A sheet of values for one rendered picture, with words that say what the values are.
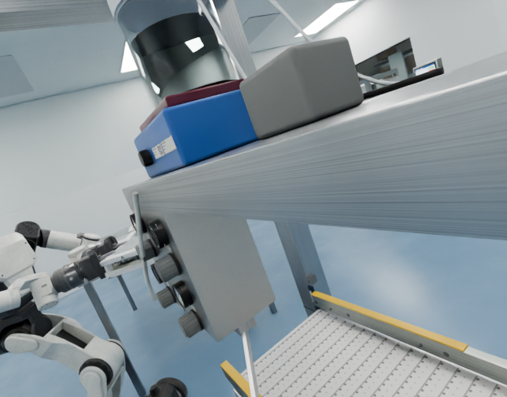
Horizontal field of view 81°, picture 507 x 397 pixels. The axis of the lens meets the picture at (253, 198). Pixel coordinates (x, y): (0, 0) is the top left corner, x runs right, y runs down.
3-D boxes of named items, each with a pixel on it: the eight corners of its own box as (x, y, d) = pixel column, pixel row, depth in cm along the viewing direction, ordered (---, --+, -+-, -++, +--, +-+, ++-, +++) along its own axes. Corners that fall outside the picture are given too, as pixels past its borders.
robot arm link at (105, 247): (116, 231, 132) (95, 239, 135) (102, 240, 123) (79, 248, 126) (129, 257, 134) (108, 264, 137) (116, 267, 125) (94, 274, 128)
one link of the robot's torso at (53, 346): (102, 398, 127) (-2, 354, 124) (122, 366, 144) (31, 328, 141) (114, 371, 124) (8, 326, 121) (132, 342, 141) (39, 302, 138)
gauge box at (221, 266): (170, 298, 58) (127, 205, 54) (216, 272, 63) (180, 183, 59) (216, 343, 39) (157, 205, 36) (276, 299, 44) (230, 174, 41)
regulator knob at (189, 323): (183, 334, 44) (172, 309, 44) (197, 324, 46) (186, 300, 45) (190, 343, 41) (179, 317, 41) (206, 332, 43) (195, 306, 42)
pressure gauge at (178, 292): (179, 304, 44) (169, 282, 43) (186, 299, 45) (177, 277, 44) (187, 312, 41) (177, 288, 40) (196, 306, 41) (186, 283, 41)
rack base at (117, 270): (184, 236, 132) (182, 231, 132) (166, 259, 108) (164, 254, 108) (135, 253, 135) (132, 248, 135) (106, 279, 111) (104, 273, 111)
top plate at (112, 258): (180, 226, 132) (178, 222, 131) (161, 247, 108) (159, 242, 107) (130, 243, 134) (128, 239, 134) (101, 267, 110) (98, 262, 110)
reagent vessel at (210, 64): (144, 124, 51) (96, 9, 47) (219, 103, 58) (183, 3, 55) (168, 96, 38) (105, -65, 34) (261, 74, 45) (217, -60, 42)
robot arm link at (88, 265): (93, 246, 117) (60, 261, 112) (92, 250, 109) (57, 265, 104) (107, 273, 120) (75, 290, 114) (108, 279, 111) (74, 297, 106)
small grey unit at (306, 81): (247, 145, 32) (227, 89, 31) (294, 128, 35) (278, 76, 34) (314, 122, 23) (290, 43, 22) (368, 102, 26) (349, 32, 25)
